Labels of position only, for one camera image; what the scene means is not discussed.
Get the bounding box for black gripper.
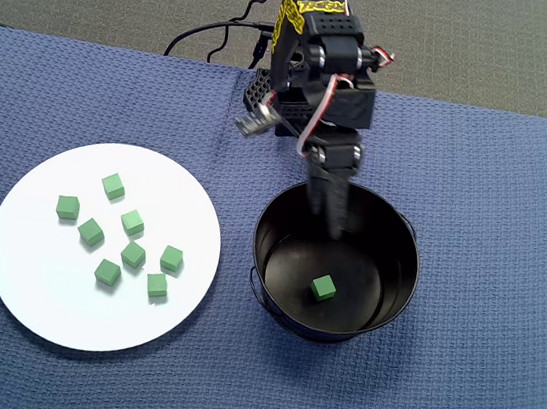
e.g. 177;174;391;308
294;71;378;243

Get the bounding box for green cube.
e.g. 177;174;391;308
99;170;129;204
158;243;186;275
118;238;149;272
308;272;339;304
75;215;108;250
143;271;172;301
91;257;125;290
117;207;148;240
54;193;83;223

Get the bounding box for black honeycomb robot base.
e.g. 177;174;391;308
237;65;332;142

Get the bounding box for white round plate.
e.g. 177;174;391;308
0;127;234;368

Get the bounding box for black metal bucket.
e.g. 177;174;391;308
239;169;431;355

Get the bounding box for blue waffle cloth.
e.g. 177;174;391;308
0;21;547;409

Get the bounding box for red white servo wire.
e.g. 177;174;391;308
295;70;355;164
366;45;398;73

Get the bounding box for small wrist camera board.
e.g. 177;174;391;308
231;103;282;143

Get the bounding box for black cable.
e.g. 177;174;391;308
163;8;277;71
205;0;281;72

